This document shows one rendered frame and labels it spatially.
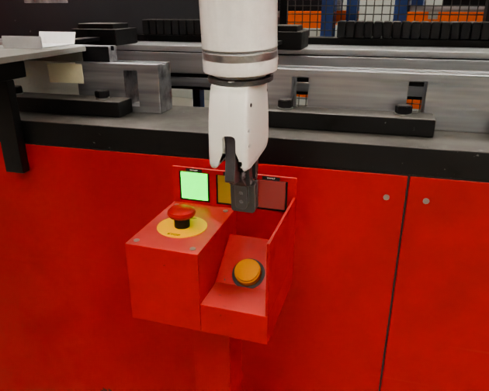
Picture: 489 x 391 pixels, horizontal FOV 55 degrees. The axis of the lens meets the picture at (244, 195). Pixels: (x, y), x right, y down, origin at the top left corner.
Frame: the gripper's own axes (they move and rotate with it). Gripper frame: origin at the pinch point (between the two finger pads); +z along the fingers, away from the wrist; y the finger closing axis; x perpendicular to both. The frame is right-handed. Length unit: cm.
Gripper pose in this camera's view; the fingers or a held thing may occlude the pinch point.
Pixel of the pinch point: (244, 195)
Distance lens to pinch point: 60.7
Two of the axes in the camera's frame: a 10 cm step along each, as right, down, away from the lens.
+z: 0.3, 8.9, 4.5
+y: -3.0, 4.4, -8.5
